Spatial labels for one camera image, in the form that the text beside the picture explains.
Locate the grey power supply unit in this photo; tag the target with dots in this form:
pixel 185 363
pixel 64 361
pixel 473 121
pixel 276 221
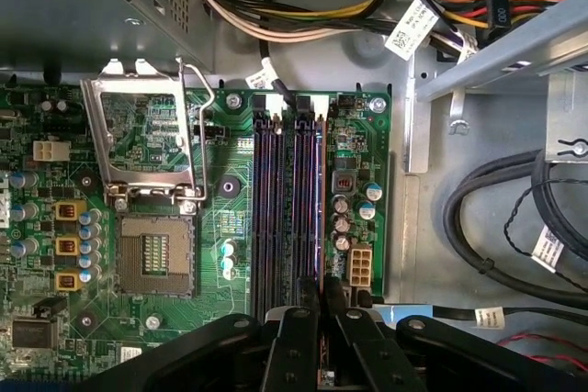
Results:
pixel 69 6

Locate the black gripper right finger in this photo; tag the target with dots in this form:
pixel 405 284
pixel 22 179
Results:
pixel 367 355

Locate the metal socket cover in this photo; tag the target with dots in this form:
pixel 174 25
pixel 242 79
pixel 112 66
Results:
pixel 138 86

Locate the CPU socket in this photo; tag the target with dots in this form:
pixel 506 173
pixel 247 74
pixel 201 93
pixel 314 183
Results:
pixel 156 256

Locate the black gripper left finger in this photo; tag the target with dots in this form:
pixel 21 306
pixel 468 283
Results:
pixel 294 355

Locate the green Dell motherboard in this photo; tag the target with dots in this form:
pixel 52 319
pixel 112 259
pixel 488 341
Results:
pixel 206 272

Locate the black open PC case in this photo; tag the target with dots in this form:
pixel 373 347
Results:
pixel 413 227

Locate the RAM slot with black clips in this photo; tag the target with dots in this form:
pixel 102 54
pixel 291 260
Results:
pixel 299 208
pixel 260 208

